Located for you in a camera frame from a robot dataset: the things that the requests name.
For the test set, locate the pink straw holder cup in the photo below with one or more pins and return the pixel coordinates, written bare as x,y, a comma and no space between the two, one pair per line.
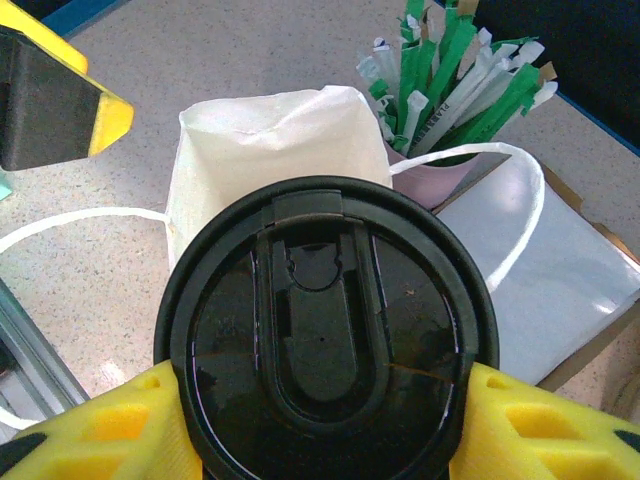
430,182

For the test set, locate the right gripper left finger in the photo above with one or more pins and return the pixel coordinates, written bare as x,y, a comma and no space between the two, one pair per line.
100,435

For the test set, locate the white printed paper bag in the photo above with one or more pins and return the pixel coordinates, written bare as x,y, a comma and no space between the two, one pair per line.
275,150

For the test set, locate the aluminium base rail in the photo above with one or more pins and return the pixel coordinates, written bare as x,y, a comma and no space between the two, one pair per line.
35,340

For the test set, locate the brown pulp cup carrier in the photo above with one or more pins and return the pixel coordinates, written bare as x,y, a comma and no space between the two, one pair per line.
622,400

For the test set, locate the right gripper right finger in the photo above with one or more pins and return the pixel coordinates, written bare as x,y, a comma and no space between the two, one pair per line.
540,435

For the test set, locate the black plastic cup lid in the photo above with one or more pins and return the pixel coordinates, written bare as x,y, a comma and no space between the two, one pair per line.
325,325

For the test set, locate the mint green alarm clock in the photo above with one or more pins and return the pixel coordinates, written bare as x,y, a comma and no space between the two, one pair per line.
3,185

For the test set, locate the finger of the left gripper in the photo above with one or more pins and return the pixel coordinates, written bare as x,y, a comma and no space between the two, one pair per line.
50,100

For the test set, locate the brown wrapped straw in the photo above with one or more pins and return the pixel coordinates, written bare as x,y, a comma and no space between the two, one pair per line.
547,72

